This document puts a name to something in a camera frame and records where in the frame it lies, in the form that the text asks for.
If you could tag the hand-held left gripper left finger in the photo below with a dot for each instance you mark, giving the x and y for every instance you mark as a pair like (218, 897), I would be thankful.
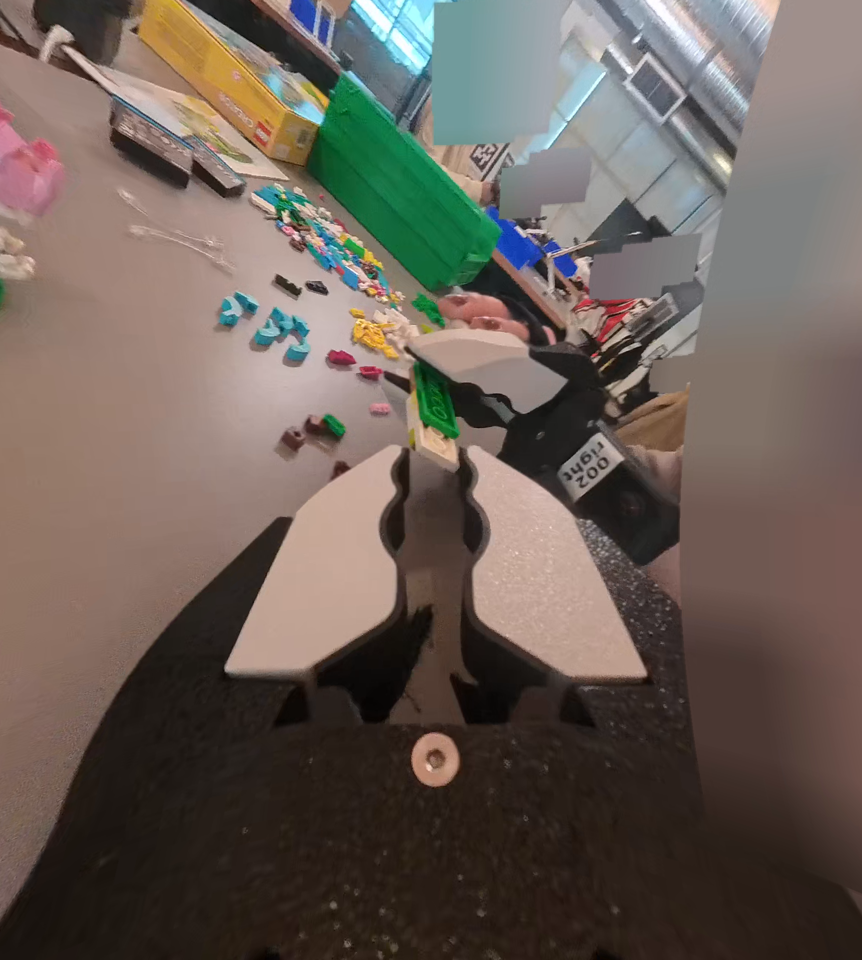
(311, 585)

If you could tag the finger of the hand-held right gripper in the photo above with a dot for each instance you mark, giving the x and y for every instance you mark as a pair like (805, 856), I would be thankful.
(487, 409)
(491, 360)

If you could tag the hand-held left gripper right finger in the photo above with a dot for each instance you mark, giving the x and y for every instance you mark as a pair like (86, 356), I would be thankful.
(551, 592)

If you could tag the green lego plate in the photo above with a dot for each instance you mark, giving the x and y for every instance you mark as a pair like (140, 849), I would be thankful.
(437, 401)

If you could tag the white and lime lego assembly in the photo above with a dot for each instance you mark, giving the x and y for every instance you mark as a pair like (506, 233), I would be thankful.
(431, 446)

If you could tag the clear lego stem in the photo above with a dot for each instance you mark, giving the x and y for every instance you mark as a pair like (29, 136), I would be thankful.
(175, 240)
(130, 201)

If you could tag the person's right forearm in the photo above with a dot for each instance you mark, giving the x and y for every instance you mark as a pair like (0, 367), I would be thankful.
(656, 420)

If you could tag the green lego leaf pieces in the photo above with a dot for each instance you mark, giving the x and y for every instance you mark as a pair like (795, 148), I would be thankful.
(427, 307)

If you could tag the pile of white lego pieces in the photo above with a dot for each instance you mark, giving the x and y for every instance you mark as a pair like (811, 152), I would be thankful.
(401, 322)

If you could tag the dark brown lego brick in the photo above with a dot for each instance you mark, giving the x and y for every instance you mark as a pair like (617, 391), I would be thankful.
(293, 439)
(341, 470)

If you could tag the small green lego brick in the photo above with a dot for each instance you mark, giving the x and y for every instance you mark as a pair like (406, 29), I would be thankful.
(335, 426)

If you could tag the brown lego plate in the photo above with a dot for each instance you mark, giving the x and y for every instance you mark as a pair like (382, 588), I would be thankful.
(314, 424)

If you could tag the pile of mixed lego pieces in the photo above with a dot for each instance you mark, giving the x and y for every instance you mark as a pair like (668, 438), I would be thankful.
(326, 247)

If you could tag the yellow lego box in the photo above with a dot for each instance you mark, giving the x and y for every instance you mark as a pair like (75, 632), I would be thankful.
(235, 82)

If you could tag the lego instruction booklet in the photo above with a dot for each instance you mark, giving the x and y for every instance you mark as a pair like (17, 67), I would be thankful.
(168, 101)

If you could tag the lego flower model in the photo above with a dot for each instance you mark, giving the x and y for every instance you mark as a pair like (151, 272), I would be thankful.
(18, 165)

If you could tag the person's right hand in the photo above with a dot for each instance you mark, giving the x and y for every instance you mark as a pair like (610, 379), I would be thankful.
(476, 311)

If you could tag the red and white cloth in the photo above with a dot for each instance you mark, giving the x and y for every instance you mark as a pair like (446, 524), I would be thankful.
(618, 322)

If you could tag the blue plastic bin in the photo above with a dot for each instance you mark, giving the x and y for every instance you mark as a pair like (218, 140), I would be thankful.
(509, 240)
(303, 11)

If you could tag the stack of green plastic trays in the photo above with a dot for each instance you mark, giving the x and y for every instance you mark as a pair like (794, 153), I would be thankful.
(401, 187)

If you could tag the cluster of teal curved bricks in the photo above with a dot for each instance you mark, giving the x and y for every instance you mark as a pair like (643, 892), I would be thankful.
(281, 326)

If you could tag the white vent grille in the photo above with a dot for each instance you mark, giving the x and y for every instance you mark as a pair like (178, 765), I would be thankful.
(656, 86)

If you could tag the black battery charger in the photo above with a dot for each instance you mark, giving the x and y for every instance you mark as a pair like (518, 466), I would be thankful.
(100, 30)

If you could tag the black camera battery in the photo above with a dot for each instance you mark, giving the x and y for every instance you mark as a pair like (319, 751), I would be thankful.
(149, 142)
(217, 172)

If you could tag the wide silver ventilation duct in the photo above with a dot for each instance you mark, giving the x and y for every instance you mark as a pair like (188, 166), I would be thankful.
(686, 45)

